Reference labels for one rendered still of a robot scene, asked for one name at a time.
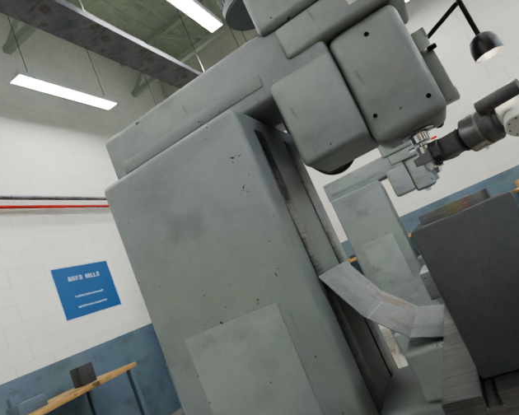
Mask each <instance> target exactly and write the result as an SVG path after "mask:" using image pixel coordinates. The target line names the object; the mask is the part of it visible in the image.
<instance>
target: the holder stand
mask: <svg viewBox="0 0 519 415"><path fill-rule="evenodd" d="M418 219H419V220H420V222H421V224H419V225H417V226H416V228H415V229H414V230H413V231H412V232H411V236H412V238H413V240H414V243H415V244H416V246H417V248H418V251H419V253H420V254H421V256H422V258H423V261H424V262H425V264H426V266H427V269H428V271H429V273H430V275H431V277H432V279H433V281H434V283H435V285H436V287H437V289H438V291H439V293H440V295H441V297H442V299H443V301H444V303H445V305H446V307H447V309H448V311H449V313H450V315H451V317H452V319H453V321H454V323H455V325H456V327H457V330H458V332H459V334H460V336H461V338H462V340H463V342H464V344H465V346H466V348H467V350H468V352H469V354H470V356H471V358H472V360H473V362H474V364H475V366H476V368H477V370H478V372H479V374H480V376H481V377H482V378H483V379H487V378H489V377H493V376H496V375H501V374H504V373H508V372H511V371H516V370H519V203H518V202H517V200H516V198H515V196H514V195H513V193H512V192H511V191H508V192H504V193H500V194H494V195H490V194H489V192H488V190H487V189H486V188H485V189H481V190H480V191H477V192H474V193H472V194H469V195H467V196H465V197H463V198H460V199H457V200H456V201H454V202H451V203H448V204H446V205H444V206H442V207H439V208H437V209H434V210H432V211H431V212H427V213H425V214H423V215H421V216H420V217H418Z"/></svg>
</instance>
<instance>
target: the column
mask: <svg viewBox="0 0 519 415"><path fill-rule="evenodd" d="M105 197H106V200H107V202H108V204H109V207H110V210H111V213H112V216H113V218H114V220H115V225H116V226H117V229H118V232H119V235H120V238H121V240H122V242H123V245H124V248H125V251H126V254H127V256H128V258H129V262H130V264H131V267H132V270H133V273H134V276H135V278H136V281H137V283H138V287H139V289H140V292H141V294H142V297H143V300H144V303H145V305H146V307H147V312H148V314H149V316H150V319H151V321H152V325H153V328H154V329H155V332H156V335H157V338H158V341H159V343H160V345H161V350H162V352H163V354H164V357H165V359H166V363H167V365H168V368H169V370H170V373H171V377H172V379H173V381H174V384H175V387H176V390H177V393H178V395H179V397H180V401H181V403H182V406H183V409H184V410H185V415H381V410H382V407H383V404H384V403H383V402H384V399H385V396H386V392H387V389H388V386H389V383H390V379H391V377H392V376H393V373H394V370H395V369H398V366H397V365H396V363H395V359H394V358H393V356H392V354H391V352H390V349H389V347H388V345H387V343H386V340H385V338H384V336H383V334H382V332H381V329H380V327H379V325H378V324H377V323H375V322H373V321H371V320H369V319H366V318H364V317H362V316H361V315H360V314H359V313H358V312H357V311H356V310H355V309H354V308H353V307H352V306H350V305H349V304H348V303H347V302H346V301H344V300H343V299H342V298H341V297H340V296H338V295H337V294H336V293H335V292H334V291H333V290H331V289H330V288H329V287H328V286H327V285H326V284H324V283H323V282H322V281H321V280H320V279H319V278H318V277H319V276H320V275H321V274H323V273H325V272H327V271H329V270H330V269H332V268H334V267H335V266H337V265H339V264H341V263H342V262H344V261H345V260H346V261H347V262H348V263H349V264H350V262H349V261H348V258H347V256H346V254H345V252H344V249H343V247H342V245H341V243H340V241H339V238H338V236H337V235H336V232H335V230H334V228H333V226H332V223H331V221H330V219H329V217H328V215H327V212H326V210H325V208H324V206H323V204H322V202H321V200H320V197H319V195H318V193H317V191H316V188H315V186H314V184H313V183H312V180H311V177H310V176H309V174H308V172H307V169H306V167H305V165H304V163H303V161H302V158H301V156H300V154H299V152H298V150H297V147H296V145H295V143H294V141H293V140H292V136H291V135H290V134H289V133H285V132H284V131H281V130H279V129H277V128H274V127H272V126H270V125H267V124H265V123H262V122H260V121H259V120H257V119H253V118H251V117H249V116H247V115H245V114H242V113H240V112H237V111H235V110H226V111H225V112H223V113H222V114H220V115H219V116H218V117H216V118H215V119H212V120H211V121H209V122H208V123H206V124H205V125H204V126H202V127H201V128H198V129H197V130H195V131H194V132H192V133H191V134H190V135H188V136H186V137H185V138H183V139H181V140H180V141H178V142H177V143H176V144H174V145H172V146H171V147H169V148H167V149H166V150H165V151H163V152H162V153H160V154H158V155H157V156H155V157H153V158H152V159H151V160H150V161H148V162H146V163H144V164H143V165H141V166H139V167H138V168H137V169H136V170H133V171H132V172H130V173H129V174H127V175H126V176H125V177H123V178H122V179H120V180H118V181H116V182H115V183H113V184H112V185H111V186H109V187H108V188H106V189H105Z"/></svg>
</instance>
